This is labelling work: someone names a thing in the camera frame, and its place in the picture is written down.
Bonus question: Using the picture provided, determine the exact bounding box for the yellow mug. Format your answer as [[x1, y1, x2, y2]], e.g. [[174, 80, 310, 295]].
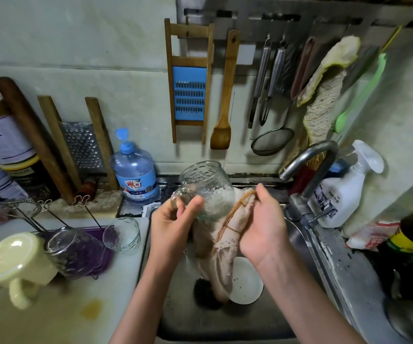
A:
[[0, 232, 58, 310]]

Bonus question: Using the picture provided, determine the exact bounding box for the black wire scourer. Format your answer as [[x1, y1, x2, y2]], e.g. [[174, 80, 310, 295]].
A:
[[192, 277, 225, 311]]

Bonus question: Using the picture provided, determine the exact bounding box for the person's left hand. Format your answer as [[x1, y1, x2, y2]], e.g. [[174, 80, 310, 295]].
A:
[[148, 193, 206, 268]]

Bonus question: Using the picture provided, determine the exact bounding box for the white spray bottle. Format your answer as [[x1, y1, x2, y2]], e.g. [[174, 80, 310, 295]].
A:
[[312, 140, 385, 228]]

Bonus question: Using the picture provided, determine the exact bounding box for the hanging loofah sponge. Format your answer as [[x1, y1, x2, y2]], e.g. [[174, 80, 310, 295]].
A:
[[294, 35, 362, 144]]

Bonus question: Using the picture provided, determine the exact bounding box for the wooden framed metal grater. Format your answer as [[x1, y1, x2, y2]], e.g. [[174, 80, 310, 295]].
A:
[[37, 95, 120, 194]]

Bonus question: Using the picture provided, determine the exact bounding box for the metal pot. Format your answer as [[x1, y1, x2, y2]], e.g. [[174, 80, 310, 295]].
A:
[[386, 261, 413, 344]]

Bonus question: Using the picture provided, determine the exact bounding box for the red container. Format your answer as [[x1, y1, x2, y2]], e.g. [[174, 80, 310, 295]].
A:
[[289, 164, 316, 196]]

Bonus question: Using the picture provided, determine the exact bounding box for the beige dish cloth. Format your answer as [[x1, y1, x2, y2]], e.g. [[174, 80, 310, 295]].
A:
[[191, 186, 259, 304]]

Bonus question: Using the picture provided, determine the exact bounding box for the small blue water bottle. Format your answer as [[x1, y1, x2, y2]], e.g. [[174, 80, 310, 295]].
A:
[[111, 127, 159, 203]]

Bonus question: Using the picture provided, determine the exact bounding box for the pink and white plastic bag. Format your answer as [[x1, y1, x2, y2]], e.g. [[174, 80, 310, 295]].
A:
[[346, 220, 401, 250]]

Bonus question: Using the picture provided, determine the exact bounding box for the wooden rolling pin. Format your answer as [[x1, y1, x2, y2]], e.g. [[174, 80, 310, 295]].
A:
[[0, 76, 78, 205]]

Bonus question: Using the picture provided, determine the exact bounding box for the wooden slicer with blue blade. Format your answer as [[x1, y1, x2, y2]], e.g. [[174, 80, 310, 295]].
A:
[[164, 18, 215, 145]]

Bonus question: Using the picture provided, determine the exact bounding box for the wooden spatula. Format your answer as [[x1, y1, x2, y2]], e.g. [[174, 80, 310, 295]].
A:
[[210, 30, 241, 151]]

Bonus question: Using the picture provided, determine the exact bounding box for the person's right hand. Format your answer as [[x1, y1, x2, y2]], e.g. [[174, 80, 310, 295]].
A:
[[239, 183, 293, 269]]

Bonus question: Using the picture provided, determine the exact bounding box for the purple plastic tray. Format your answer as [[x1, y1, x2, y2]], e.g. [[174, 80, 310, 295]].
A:
[[38, 226, 118, 278]]

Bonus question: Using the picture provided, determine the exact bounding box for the metal peeler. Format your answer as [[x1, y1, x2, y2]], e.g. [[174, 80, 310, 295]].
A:
[[259, 39, 288, 128], [247, 38, 273, 129]]

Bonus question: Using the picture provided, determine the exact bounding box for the wall mounted metal utensil rack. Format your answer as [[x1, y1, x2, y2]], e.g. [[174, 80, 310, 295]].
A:
[[176, 0, 413, 43]]

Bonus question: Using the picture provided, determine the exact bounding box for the metal wire cup rack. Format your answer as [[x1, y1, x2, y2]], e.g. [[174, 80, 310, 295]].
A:
[[0, 195, 120, 281]]

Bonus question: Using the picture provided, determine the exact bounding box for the metal faucet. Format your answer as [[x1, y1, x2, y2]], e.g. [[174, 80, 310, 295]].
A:
[[278, 140, 340, 223]]

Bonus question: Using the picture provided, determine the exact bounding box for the person's left forearm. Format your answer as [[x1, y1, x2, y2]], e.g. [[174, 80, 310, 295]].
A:
[[109, 258, 189, 344]]

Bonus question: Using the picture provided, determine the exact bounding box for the mesh strainer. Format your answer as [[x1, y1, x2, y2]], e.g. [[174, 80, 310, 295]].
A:
[[251, 38, 318, 157]]

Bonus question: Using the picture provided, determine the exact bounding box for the stainless steel sink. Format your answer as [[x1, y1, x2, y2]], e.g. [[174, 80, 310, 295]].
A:
[[138, 175, 380, 344]]

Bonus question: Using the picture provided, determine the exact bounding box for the white plate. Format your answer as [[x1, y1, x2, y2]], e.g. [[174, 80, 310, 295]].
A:
[[228, 256, 265, 306]]

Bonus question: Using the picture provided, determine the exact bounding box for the blue capped bottle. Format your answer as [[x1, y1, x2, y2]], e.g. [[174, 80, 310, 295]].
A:
[[328, 158, 351, 178]]

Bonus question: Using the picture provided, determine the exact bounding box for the small clear glass cup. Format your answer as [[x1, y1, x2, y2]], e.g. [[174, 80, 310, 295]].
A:
[[171, 160, 237, 225]]

